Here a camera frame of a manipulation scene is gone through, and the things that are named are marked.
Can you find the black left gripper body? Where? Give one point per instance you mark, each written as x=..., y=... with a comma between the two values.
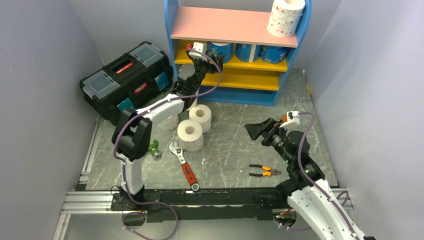
x=202, y=67

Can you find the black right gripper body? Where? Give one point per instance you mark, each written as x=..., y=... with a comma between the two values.
x=275, y=137

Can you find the blue roll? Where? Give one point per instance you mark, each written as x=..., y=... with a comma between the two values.
x=220, y=49
x=247, y=53
x=273, y=54

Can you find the pink patterned paper towel roll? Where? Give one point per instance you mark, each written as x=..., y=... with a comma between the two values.
x=284, y=17

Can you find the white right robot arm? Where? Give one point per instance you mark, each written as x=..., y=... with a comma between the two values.
x=306, y=191

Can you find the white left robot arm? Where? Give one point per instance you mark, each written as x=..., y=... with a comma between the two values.
x=132, y=135

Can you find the blue shelf with coloured boards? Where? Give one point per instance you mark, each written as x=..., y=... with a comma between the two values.
x=256, y=83

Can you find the white roll right of pile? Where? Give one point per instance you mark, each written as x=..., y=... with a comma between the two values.
x=203, y=115

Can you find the white roll of pile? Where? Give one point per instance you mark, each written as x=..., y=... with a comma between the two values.
x=190, y=135
x=203, y=115
x=170, y=123

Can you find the white roll left of pile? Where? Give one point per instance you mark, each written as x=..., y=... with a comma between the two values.
x=170, y=123

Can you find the white roll front of pile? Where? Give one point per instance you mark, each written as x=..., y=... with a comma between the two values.
x=190, y=135

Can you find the black plastic toolbox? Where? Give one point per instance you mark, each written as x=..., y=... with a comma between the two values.
x=128, y=82

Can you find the red adjustable wrench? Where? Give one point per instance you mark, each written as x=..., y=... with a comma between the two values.
x=187, y=171

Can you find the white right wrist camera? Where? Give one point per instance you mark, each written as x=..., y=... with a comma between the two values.
x=293, y=120

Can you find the orange handled pliers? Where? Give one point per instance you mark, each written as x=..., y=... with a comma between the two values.
x=267, y=171

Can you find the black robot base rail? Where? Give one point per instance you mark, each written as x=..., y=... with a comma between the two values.
x=260, y=203

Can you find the green handled tool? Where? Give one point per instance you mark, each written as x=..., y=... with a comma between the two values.
x=153, y=149

